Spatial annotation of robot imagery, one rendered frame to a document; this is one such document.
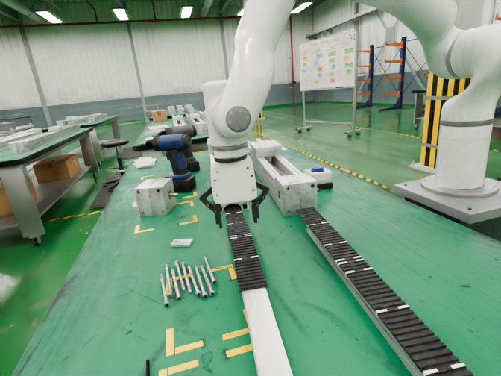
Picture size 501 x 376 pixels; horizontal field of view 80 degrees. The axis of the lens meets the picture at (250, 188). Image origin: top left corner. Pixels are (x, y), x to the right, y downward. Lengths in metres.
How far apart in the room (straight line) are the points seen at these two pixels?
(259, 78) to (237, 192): 0.25
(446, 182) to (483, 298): 0.45
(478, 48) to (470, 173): 0.31
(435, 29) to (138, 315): 0.88
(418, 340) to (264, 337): 0.20
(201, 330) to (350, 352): 0.23
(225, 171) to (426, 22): 0.57
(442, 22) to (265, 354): 0.78
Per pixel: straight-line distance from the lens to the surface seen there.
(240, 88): 0.56
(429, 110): 4.11
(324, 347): 0.49
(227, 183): 0.66
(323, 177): 1.05
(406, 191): 1.02
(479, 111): 0.98
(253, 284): 0.55
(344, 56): 6.50
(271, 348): 0.45
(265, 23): 0.65
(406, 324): 0.50
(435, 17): 0.88
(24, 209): 3.10
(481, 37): 0.95
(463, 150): 0.99
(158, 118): 4.65
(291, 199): 0.85
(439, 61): 1.00
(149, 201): 0.99
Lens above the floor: 1.14
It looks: 19 degrees down
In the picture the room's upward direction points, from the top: 5 degrees counter-clockwise
